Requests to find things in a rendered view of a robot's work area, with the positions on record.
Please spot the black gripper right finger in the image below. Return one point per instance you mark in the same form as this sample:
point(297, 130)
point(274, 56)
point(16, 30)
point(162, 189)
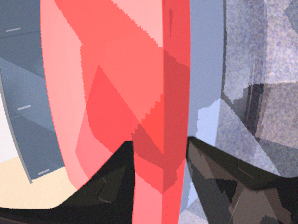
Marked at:
point(234, 192)

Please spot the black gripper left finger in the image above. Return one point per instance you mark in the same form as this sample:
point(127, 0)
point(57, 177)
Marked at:
point(106, 198)

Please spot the red lid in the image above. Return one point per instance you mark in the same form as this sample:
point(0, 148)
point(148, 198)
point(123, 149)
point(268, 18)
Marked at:
point(119, 70)

